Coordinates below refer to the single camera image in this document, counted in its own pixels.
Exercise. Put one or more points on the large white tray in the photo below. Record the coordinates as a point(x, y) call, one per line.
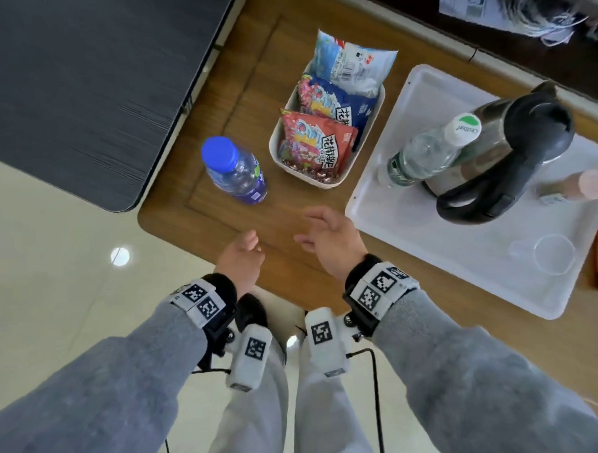
point(428, 243)

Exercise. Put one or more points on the person's left forearm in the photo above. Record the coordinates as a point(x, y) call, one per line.
point(89, 406)

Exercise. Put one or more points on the person's leg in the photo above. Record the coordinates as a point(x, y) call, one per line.
point(253, 423)
point(327, 420)

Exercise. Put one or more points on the person's right leg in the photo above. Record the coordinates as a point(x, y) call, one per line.
point(327, 420)

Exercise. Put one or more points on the steel kettle with black lid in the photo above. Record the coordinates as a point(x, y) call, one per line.
point(532, 129)

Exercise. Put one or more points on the person's right hand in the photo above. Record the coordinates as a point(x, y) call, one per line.
point(337, 242)

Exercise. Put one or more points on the green cap water bottle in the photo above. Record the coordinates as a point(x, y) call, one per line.
point(424, 154)

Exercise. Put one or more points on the white marker right wrist tracker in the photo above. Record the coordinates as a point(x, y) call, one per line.
point(324, 341)

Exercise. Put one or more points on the light blue white packet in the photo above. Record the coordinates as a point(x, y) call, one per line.
point(356, 63)

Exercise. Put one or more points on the blue cap water bottle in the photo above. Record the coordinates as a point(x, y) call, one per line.
point(232, 167)

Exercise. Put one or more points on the white plastic basket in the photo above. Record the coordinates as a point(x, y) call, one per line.
point(275, 146)

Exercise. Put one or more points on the white marker wrist tracker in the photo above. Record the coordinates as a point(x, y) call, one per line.
point(250, 354)
point(324, 341)

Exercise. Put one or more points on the dark blue snack packet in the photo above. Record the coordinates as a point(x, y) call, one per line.
point(328, 99)

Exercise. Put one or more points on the red snack packet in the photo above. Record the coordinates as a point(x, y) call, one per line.
point(315, 144)

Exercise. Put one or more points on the person's left hand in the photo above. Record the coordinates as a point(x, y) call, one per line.
point(244, 266)

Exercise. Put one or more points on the pile of candies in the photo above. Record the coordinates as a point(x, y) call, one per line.
point(296, 165)

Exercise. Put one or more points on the person's right forearm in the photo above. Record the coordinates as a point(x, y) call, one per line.
point(484, 398)

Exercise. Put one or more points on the clear plastic cup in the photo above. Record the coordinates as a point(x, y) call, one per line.
point(552, 255)

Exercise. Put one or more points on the white marker left wrist tracker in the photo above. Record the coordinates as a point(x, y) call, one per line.
point(250, 354)

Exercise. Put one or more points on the small pink capped bottle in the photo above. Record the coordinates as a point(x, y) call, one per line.
point(579, 184)

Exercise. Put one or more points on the person's left leg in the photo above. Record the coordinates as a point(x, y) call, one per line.
point(253, 423)

